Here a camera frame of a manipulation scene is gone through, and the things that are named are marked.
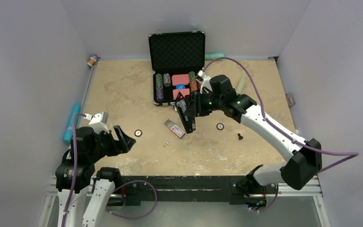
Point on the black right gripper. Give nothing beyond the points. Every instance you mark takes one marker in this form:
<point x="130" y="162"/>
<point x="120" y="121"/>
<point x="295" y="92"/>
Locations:
<point x="195" y="108"/>

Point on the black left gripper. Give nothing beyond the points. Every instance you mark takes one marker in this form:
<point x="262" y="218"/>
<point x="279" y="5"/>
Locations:
<point x="123" y="144"/>

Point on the black stapler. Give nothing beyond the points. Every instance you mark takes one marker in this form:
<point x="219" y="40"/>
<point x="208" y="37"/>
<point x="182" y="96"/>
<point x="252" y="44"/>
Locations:
<point x="188" y="122"/>

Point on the pale green stapler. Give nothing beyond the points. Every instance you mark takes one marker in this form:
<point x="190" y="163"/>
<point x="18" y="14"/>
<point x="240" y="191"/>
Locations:
<point x="240" y="86"/>

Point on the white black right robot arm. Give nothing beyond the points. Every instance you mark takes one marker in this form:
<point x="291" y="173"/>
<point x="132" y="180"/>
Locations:
<point x="301" y="162"/>

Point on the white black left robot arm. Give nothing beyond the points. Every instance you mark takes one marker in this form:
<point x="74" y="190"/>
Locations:
<point x="73" y="176"/>

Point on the left poker chip on table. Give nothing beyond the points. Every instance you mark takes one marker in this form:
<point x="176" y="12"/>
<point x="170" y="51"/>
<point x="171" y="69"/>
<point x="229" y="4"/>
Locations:
<point x="138" y="133"/>

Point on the poker chip on table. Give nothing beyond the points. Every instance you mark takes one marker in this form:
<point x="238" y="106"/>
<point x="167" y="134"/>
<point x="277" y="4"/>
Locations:
<point x="220" y="126"/>
<point x="138" y="133"/>

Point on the pink card deck lower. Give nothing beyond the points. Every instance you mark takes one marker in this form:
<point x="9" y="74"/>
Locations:
<point x="180" y="93"/>

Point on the pink card deck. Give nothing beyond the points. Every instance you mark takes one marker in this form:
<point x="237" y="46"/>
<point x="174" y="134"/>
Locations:
<point x="180" y="93"/>
<point x="180" y="79"/>

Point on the brown chip stack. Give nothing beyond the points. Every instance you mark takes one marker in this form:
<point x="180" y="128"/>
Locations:
<point x="199" y="79"/>

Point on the orange chip stack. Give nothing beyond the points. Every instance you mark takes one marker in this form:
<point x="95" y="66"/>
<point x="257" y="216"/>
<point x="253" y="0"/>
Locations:
<point x="193" y="85"/>

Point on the blue dealer button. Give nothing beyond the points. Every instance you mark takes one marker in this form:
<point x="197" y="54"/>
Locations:
<point x="180" y="86"/>

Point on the right poker chip on table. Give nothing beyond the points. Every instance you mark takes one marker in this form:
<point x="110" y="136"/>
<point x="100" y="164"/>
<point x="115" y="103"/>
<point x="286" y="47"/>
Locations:
<point x="220" y="126"/>

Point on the pink card deck upper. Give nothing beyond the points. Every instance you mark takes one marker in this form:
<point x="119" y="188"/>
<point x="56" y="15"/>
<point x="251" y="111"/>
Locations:
<point x="180" y="79"/>

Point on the green chip stack right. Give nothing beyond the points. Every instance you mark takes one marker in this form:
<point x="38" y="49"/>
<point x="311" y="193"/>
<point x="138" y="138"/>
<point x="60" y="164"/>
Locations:
<point x="192" y="76"/>

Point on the green chip stack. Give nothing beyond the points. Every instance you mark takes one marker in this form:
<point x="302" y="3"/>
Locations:
<point x="159" y="81"/>
<point x="192" y="76"/>

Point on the purple chip stack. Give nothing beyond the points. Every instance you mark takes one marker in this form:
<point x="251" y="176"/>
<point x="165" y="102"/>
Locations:
<point x="159" y="94"/>

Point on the grey chip stack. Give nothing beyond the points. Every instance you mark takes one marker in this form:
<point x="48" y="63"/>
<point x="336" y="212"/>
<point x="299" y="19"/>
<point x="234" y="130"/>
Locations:
<point x="167" y="80"/>

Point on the green chip stack left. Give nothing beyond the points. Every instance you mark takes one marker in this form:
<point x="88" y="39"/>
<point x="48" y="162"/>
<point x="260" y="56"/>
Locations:
<point x="159" y="81"/>

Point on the black poker chip case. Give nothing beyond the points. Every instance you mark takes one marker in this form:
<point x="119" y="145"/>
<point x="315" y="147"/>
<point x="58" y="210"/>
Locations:
<point x="175" y="53"/>

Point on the mint green flashlight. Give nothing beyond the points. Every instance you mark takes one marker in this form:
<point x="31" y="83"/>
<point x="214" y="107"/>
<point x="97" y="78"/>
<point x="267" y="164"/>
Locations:
<point x="212" y="56"/>

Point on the small orange bottle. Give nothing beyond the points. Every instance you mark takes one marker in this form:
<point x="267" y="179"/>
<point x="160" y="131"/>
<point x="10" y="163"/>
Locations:
<point x="93" y="59"/>

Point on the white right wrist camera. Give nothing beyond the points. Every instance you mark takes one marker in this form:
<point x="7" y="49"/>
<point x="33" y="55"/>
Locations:
<point x="203" y="77"/>

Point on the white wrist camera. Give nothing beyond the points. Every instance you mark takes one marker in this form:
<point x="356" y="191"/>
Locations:
<point x="97" y="119"/>
<point x="203" y="77"/>

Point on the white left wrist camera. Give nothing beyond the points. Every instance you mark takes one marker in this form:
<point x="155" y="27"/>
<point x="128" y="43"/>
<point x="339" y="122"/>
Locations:
<point x="97" y="119"/>

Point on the teal blue handle tool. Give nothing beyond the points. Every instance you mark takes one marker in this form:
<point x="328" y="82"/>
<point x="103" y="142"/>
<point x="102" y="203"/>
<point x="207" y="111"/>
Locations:
<point x="68" y="132"/>

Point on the grey object at right wall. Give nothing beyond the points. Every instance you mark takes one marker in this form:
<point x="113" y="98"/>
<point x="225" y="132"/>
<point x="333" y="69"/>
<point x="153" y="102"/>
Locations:
<point x="290" y="99"/>

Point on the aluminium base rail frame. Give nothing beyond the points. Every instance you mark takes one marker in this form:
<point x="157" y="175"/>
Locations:
<point x="228" y="188"/>

